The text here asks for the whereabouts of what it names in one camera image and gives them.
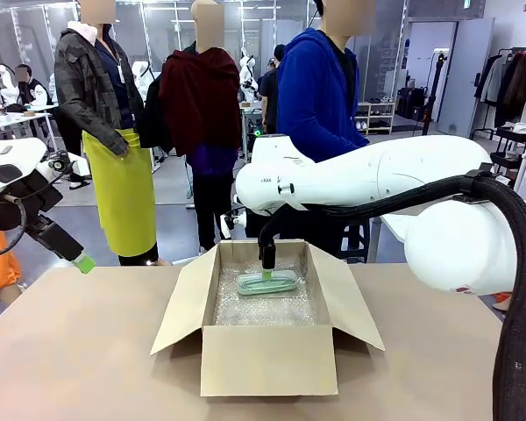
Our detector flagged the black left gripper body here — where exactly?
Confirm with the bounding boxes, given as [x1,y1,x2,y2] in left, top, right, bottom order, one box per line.
[24,217,87,265]

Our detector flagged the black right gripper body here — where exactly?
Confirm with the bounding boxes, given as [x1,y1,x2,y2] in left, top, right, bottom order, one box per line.
[258,243,277,270]

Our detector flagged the mint green glasses case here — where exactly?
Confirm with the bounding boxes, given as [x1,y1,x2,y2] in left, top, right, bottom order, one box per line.
[237,268,301,296]

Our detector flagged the clear bubble wrap sheet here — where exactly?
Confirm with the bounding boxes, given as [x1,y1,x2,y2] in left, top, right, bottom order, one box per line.
[212,256,320,327]

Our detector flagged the black plastic stool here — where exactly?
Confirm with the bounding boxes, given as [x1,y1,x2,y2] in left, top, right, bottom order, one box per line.
[339,218,372,264]

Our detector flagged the open brown cardboard box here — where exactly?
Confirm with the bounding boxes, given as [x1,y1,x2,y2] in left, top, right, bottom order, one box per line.
[149,239,387,398]

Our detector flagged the mannequin with yellow-green skirt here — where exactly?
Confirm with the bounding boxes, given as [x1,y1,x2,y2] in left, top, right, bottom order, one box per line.
[53,0,160,268]

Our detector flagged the white side table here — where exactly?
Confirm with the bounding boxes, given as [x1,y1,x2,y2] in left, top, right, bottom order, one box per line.
[367,213,416,264]

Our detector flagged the white background work table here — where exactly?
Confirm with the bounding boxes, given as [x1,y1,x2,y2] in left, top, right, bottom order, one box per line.
[0,110,54,153]

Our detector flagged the seated person in white jacket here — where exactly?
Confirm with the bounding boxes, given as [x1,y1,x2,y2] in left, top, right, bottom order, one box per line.
[13,63,54,107]

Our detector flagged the mannequin with dark red shawl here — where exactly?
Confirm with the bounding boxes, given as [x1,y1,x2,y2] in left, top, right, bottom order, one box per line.
[158,0,242,255]

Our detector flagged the person in blue hoodie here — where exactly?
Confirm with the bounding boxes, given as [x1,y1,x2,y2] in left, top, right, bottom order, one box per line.
[275,0,373,164]

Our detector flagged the person in black clothes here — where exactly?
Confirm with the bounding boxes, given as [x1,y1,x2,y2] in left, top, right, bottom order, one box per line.
[258,43,287,135]

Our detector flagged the wooden shoe shelf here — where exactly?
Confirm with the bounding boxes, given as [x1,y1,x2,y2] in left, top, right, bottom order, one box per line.
[353,100,397,136]

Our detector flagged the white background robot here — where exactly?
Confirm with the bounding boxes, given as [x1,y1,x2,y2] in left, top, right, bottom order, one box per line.
[238,46,260,103]

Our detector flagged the black suitcases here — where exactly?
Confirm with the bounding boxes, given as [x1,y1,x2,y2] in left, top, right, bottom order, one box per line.
[395,86,430,120]

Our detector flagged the black tripod stand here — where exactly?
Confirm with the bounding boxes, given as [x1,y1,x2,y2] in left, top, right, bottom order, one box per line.
[419,49,449,136]

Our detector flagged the orange fabric heap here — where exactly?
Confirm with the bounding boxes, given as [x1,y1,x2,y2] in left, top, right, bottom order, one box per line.
[491,290,516,311]

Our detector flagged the black utility cart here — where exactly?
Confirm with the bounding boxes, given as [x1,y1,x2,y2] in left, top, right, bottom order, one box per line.
[489,124,526,177]

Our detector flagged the black clothing rack with coats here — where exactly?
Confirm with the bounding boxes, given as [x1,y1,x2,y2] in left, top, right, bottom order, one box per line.
[471,46,526,141]

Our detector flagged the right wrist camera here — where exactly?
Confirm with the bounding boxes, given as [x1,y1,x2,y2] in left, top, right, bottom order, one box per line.
[220,211,248,240]

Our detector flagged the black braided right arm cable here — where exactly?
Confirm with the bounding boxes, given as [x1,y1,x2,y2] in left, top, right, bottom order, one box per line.
[257,162,526,421]

